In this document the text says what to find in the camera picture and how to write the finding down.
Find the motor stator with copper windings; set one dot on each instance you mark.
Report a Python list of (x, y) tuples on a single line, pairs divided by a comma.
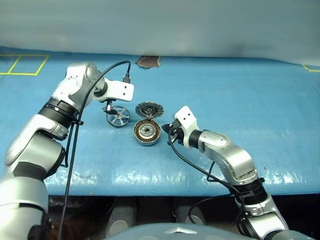
[(147, 132)]

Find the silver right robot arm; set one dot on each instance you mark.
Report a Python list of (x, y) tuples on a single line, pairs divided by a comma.
[(232, 157)]

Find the round ribbed motor cover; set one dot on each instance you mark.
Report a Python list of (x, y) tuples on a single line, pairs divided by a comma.
[(149, 110)]

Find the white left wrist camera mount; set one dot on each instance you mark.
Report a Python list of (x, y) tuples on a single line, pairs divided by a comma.
[(120, 91)]

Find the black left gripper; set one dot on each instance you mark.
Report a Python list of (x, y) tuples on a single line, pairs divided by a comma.
[(109, 103)]

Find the brown torn patch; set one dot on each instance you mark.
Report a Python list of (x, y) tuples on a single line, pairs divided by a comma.
[(148, 61)]

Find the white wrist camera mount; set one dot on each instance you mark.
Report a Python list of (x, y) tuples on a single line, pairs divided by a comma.
[(120, 91), (187, 122)]

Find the silver spoked rotor wheel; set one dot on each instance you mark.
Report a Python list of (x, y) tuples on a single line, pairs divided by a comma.
[(120, 117)]

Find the blue foam table cover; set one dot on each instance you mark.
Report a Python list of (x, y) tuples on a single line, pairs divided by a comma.
[(175, 170)]

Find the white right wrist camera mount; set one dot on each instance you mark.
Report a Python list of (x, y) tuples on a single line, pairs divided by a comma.
[(187, 122)]

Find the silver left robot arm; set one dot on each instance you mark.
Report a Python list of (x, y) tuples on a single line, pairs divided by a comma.
[(32, 150)]

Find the grey rounded cylinder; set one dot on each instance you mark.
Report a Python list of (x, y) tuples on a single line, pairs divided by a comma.
[(121, 220), (191, 215)]

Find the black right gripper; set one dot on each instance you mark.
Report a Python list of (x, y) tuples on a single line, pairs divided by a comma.
[(177, 132)]

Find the grey robot chest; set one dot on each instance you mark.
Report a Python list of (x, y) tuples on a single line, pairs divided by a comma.
[(175, 233)]

